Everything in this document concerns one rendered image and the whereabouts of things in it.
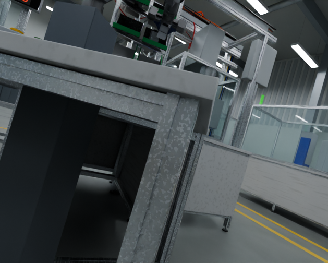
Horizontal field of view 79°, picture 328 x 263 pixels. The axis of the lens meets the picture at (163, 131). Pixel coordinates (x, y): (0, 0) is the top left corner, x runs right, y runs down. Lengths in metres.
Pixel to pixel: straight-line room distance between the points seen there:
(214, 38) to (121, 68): 1.97
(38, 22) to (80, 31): 11.46
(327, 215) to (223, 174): 2.25
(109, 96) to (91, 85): 0.03
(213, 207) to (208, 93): 1.92
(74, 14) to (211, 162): 1.62
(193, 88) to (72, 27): 0.49
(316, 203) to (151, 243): 3.83
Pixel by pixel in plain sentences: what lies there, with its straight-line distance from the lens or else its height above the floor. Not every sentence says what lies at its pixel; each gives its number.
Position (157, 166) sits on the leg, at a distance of 0.27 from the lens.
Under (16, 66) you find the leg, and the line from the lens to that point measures 0.42.
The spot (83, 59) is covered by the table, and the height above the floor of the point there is 0.84.
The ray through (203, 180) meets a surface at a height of 0.47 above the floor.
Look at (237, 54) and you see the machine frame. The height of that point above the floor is 2.04.
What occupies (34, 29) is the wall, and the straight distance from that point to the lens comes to 12.02.
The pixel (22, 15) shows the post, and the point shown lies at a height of 1.13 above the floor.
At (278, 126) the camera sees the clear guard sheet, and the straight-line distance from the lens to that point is 4.49.
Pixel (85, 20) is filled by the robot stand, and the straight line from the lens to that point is 0.67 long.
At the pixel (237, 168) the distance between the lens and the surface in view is 2.18.
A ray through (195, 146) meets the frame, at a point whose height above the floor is 0.76.
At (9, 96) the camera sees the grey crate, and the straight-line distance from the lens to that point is 3.01.
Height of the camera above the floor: 0.77
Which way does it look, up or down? 1 degrees up
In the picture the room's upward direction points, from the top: 17 degrees clockwise
